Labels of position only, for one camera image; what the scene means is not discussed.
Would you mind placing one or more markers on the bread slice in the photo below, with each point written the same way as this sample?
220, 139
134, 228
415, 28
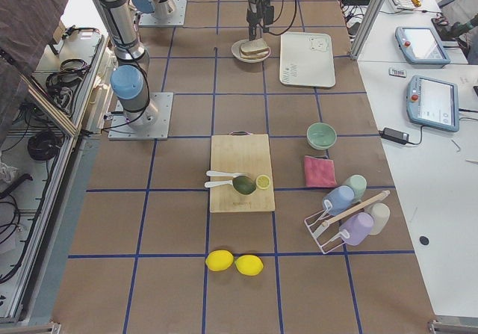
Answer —
254, 55
254, 47

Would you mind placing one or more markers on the white round plate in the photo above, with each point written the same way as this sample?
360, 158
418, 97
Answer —
235, 51

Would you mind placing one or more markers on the cream bear serving tray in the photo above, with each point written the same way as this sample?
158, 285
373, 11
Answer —
306, 59

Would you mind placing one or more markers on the wooden cutting board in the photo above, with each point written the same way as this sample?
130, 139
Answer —
248, 154

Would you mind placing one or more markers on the green bowl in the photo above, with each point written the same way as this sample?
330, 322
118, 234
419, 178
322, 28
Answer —
321, 136

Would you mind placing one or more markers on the white plastic knife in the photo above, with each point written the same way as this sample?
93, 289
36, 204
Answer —
214, 173

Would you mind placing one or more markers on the lemon half slice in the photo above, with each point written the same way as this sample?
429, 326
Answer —
263, 182

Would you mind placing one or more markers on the avocado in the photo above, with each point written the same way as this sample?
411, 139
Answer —
244, 185

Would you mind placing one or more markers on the pink cloth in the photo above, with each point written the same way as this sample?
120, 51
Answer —
319, 172

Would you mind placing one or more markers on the white plastic fork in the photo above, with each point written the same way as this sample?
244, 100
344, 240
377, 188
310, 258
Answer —
213, 184

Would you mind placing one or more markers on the teach pendant far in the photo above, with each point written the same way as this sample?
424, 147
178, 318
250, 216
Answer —
421, 46

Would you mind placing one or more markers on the teach pendant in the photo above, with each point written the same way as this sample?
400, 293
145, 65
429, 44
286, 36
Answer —
432, 102
421, 46

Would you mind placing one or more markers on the black power adapter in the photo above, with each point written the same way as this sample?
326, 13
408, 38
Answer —
394, 135

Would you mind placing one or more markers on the green cup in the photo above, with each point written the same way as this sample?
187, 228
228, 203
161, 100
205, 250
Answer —
358, 184

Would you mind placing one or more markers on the blue cup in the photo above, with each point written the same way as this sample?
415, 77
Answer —
338, 200

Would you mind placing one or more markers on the teach pendant near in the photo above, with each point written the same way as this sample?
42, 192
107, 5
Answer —
432, 102

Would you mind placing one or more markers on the beige cup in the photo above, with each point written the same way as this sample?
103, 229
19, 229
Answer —
380, 213

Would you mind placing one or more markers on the purple cup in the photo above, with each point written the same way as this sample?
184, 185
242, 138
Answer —
356, 228

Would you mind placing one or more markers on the yellow lemon left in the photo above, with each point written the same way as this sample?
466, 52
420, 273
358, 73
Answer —
219, 260

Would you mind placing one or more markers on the yellow lemon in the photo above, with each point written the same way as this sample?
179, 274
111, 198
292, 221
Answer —
249, 265
219, 260

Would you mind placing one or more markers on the yellow lemon right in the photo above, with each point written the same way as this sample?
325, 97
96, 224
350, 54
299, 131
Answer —
249, 265

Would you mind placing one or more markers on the aluminium frame post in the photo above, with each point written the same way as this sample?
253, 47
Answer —
365, 28

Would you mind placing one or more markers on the white wire cup rack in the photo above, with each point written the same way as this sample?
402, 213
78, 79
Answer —
324, 228

